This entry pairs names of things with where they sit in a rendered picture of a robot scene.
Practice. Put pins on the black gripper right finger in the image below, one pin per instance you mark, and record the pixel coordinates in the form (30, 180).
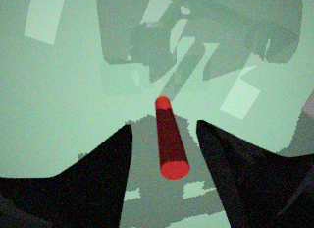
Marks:
(255, 186)

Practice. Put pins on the red peg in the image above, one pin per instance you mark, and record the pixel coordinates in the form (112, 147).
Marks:
(171, 153)

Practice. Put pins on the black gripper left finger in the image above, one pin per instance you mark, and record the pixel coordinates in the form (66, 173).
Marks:
(89, 194)

